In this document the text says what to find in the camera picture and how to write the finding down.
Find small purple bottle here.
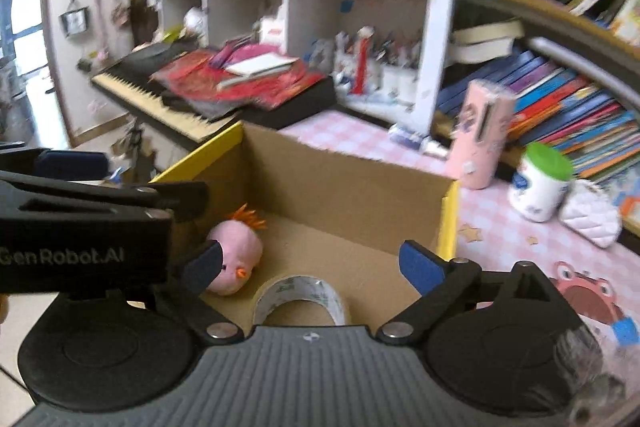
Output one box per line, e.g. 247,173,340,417
389,123,451,158

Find yellow cardboard box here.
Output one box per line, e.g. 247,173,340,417
150,121,461,333

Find wooden bookshelf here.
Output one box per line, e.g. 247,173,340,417
432,0,640,253

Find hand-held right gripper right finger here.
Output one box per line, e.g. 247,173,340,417
375,239,572,346

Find white flat bar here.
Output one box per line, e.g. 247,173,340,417
527,36,640,108

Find white cubby shelf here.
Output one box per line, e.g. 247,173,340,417
160,0,461,135

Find white canister green lid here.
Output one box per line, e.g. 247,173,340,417
508,142,575,223

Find black electric piano keyboard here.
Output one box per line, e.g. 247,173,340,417
90,42,338,143

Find white quilted handbag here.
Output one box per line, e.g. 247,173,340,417
557,180,623,249

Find pink cylindrical bottle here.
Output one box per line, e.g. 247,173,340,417
445,80,517,190

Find white pen holders with pens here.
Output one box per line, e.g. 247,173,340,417
332,27,421,95

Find thick books lying flat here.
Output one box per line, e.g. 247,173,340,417
450,20,526,64

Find row of colourful children's books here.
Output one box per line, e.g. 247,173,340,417
435,50,640,190

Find clear tape roll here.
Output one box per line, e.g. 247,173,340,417
252,275,348,329

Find hanging photo frame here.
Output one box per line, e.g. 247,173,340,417
59,0,91,39

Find white notebook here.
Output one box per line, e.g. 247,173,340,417
225,54,293,78

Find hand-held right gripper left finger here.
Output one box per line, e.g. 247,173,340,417
150,241,246,348

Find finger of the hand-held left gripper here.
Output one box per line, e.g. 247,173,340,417
0,147,111,183
0,171,210,224

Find pink plush toy head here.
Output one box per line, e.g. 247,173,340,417
205,203,266,297

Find pink checked desk mat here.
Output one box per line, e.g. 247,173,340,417
277,110,640,388

